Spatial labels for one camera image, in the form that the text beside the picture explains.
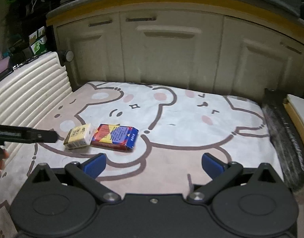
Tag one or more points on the green white carton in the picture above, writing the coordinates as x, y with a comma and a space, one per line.
39, 44

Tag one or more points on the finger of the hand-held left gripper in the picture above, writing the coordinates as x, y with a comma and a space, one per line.
30, 135

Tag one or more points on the cream cabinet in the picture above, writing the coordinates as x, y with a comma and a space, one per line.
167, 54

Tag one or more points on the white ribbed panel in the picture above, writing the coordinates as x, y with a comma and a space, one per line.
30, 91

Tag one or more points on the dark shelf unit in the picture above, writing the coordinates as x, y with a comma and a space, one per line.
20, 10

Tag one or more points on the small yellow box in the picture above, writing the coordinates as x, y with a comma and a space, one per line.
78, 136

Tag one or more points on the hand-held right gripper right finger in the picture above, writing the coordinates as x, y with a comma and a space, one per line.
212, 164

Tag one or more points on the white box with wooden side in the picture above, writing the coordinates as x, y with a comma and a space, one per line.
300, 109

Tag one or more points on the printed cartoon blanket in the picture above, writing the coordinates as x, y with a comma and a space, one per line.
179, 129

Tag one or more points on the grey round knob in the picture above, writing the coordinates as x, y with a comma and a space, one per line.
69, 55

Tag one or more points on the blue red box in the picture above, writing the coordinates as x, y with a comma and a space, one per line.
112, 136

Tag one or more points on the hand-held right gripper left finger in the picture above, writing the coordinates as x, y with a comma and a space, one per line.
93, 166

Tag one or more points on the dark furry strip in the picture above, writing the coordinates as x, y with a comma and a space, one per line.
283, 133

